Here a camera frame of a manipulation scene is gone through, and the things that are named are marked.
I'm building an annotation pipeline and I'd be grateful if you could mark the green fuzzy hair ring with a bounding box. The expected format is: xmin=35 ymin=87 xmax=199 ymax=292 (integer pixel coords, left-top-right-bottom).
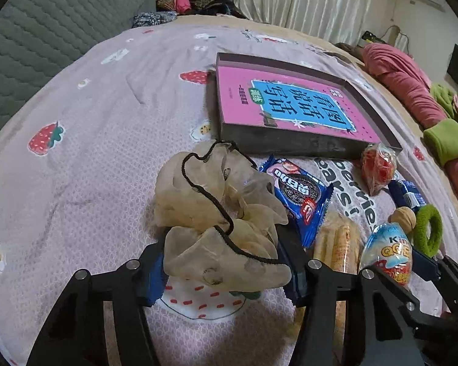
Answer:
xmin=412 ymin=204 xmax=444 ymax=259

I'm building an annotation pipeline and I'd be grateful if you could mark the blue Kinder egg toy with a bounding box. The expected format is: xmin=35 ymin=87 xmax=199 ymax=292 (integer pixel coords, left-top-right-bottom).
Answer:
xmin=359 ymin=222 xmax=413 ymax=288

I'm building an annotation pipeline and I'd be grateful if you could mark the brown walnut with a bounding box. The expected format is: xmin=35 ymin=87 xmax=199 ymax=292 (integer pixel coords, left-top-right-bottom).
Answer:
xmin=388 ymin=206 xmax=417 ymax=235

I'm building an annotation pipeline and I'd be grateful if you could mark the dark blue snack packet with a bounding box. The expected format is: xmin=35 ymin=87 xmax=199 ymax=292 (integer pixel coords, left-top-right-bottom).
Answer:
xmin=388 ymin=179 xmax=427 ymax=213

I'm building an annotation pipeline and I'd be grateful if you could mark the yellow biscuit roll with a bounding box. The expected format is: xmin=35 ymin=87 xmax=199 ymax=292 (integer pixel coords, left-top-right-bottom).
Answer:
xmin=313 ymin=211 xmax=362 ymax=274

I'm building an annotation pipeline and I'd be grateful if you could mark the red egg toy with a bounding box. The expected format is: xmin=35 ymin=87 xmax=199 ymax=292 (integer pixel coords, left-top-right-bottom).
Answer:
xmin=361 ymin=143 xmax=397 ymax=196

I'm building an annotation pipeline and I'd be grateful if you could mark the blue Oreo cookie packet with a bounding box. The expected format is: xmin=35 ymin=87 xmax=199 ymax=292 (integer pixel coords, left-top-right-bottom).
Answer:
xmin=260 ymin=155 xmax=334 ymax=248

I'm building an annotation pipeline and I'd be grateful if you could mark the beige sheer hair scrunchie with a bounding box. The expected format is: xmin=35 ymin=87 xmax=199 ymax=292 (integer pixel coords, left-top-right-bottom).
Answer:
xmin=154 ymin=141 xmax=292 ymax=292

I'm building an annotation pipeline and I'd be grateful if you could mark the green fleece blanket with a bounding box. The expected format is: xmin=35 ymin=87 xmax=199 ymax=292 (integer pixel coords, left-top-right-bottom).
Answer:
xmin=423 ymin=84 xmax=458 ymax=167

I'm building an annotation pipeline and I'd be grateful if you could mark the pink strawberry print blanket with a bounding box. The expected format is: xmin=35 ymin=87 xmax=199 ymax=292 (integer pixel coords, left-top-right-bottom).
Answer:
xmin=0 ymin=17 xmax=458 ymax=365

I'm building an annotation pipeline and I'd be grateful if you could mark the pink rolled quilt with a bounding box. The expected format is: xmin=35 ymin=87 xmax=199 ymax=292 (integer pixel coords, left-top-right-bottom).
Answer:
xmin=362 ymin=43 xmax=458 ymax=195

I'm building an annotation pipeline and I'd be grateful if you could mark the grey shallow box tray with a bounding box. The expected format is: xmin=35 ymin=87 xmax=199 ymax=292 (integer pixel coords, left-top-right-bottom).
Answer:
xmin=216 ymin=53 xmax=402 ymax=160

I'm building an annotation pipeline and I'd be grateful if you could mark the pink Chinese workbook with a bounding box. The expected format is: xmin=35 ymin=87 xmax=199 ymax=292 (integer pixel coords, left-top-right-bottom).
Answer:
xmin=216 ymin=66 xmax=380 ymax=143

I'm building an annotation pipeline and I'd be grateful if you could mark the grey quilted headboard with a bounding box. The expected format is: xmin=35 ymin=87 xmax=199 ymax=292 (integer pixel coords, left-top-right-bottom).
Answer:
xmin=0 ymin=0 xmax=155 ymax=130

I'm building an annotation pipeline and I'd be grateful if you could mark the dark floral cushion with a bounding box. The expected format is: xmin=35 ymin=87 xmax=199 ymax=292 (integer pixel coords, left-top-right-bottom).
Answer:
xmin=132 ymin=11 xmax=178 ymax=28

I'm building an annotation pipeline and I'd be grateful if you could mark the beige bed sheet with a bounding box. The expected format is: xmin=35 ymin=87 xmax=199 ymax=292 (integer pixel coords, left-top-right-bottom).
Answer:
xmin=175 ymin=16 xmax=458 ymax=223

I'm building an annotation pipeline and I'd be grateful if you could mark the white radiator with cable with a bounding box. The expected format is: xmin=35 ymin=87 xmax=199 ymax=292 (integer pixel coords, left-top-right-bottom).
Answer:
xmin=380 ymin=25 xmax=410 ymax=55

